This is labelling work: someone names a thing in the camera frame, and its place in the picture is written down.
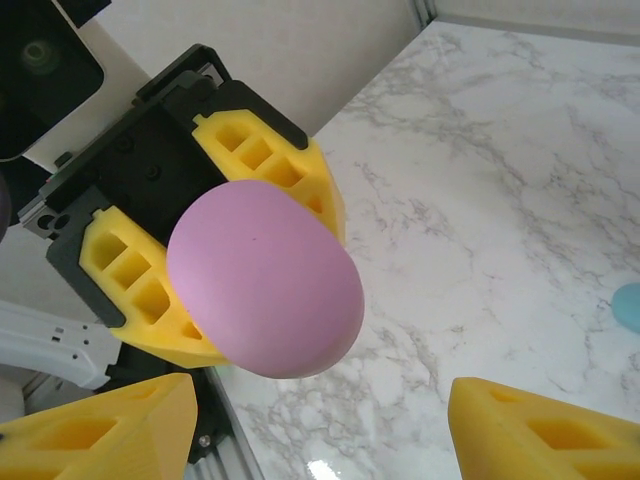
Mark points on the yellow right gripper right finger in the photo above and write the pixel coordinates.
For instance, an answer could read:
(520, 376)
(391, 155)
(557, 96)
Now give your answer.
(480, 425)

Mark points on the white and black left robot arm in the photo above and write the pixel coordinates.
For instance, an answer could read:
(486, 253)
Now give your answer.
(50, 345)

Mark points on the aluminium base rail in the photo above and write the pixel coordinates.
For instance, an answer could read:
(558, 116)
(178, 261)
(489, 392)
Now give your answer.
(235, 440)

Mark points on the aluminium frame post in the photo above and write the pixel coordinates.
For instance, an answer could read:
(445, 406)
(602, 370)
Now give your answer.
(425, 10)

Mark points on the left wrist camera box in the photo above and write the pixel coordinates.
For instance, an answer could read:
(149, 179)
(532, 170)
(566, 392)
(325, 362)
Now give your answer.
(45, 65)

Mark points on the purple earbud charging case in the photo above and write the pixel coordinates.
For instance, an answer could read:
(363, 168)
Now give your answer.
(265, 280)

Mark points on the teal earbud charging case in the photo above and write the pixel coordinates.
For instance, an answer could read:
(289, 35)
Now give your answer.
(629, 307)

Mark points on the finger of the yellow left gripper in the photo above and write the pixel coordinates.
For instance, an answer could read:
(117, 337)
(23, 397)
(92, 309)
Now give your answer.
(320, 170)
(160, 345)

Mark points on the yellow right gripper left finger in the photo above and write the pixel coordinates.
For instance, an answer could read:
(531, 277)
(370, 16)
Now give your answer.
(150, 415)

